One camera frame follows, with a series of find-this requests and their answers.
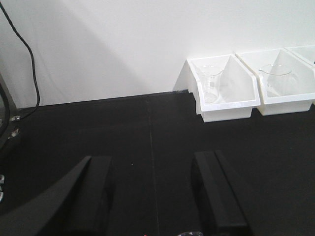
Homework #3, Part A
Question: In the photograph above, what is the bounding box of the foreground glass beaker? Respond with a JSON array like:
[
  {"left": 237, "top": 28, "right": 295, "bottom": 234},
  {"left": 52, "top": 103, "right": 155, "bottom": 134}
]
[{"left": 177, "top": 231, "right": 204, "bottom": 236}]

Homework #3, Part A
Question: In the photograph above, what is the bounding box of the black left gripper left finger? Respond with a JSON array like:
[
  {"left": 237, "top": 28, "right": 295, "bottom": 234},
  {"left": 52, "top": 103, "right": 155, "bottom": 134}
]
[{"left": 0, "top": 156, "right": 112, "bottom": 236}]

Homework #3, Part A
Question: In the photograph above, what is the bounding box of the metal stand base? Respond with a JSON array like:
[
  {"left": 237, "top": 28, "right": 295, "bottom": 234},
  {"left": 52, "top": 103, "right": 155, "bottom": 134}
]
[{"left": 0, "top": 75, "right": 20, "bottom": 151}]

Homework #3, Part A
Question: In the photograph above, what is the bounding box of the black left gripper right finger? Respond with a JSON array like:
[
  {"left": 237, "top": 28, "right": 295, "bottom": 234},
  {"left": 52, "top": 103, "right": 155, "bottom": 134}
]
[{"left": 191, "top": 150, "right": 258, "bottom": 236}]

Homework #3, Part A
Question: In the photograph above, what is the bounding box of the tall glass beaker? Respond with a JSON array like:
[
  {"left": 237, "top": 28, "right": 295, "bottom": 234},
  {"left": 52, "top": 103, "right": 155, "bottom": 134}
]
[{"left": 200, "top": 65, "right": 223, "bottom": 104}]

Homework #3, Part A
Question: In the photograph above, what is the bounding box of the wide glass beaker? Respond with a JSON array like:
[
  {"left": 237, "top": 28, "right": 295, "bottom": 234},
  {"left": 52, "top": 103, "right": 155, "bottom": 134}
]
[{"left": 259, "top": 64, "right": 298, "bottom": 97}]

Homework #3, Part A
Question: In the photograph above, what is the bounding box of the middle white storage bin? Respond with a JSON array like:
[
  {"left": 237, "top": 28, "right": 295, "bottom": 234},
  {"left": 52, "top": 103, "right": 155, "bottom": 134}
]
[{"left": 235, "top": 49, "right": 300, "bottom": 116}]

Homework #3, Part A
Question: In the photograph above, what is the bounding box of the right white storage bin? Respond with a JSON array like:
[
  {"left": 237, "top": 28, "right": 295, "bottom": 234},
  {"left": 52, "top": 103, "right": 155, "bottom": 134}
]
[{"left": 284, "top": 45, "right": 315, "bottom": 111}]

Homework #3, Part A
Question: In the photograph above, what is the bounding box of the white storage bin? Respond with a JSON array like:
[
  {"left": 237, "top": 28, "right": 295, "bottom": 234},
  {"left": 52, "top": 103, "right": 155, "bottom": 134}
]
[
  {"left": 235, "top": 49, "right": 300, "bottom": 116},
  {"left": 174, "top": 54, "right": 260, "bottom": 122},
  {"left": 284, "top": 45, "right": 315, "bottom": 111}
]

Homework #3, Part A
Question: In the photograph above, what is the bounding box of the left white storage bin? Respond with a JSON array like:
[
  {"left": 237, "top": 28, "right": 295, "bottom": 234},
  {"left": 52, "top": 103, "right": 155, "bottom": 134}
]
[{"left": 174, "top": 54, "right": 260, "bottom": 122}]

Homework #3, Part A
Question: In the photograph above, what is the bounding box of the black cable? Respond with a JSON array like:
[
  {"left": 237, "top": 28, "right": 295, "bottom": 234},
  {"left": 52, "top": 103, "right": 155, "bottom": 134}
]
[{"left": 0, "top": 2, "right": 40, "bottom": 118}]

